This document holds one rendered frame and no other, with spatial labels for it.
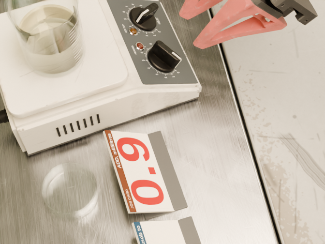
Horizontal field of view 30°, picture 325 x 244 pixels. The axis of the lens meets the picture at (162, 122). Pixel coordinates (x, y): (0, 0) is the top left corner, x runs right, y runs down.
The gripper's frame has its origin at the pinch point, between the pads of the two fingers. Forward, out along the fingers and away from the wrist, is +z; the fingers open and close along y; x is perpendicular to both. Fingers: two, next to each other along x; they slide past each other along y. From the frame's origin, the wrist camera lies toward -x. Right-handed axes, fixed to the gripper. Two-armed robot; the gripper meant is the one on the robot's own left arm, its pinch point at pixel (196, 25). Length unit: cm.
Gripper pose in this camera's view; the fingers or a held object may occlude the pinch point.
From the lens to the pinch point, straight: 56.3
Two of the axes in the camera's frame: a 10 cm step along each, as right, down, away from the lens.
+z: -7.2, 5.3, 4.5
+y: 3.5, 8.4, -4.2
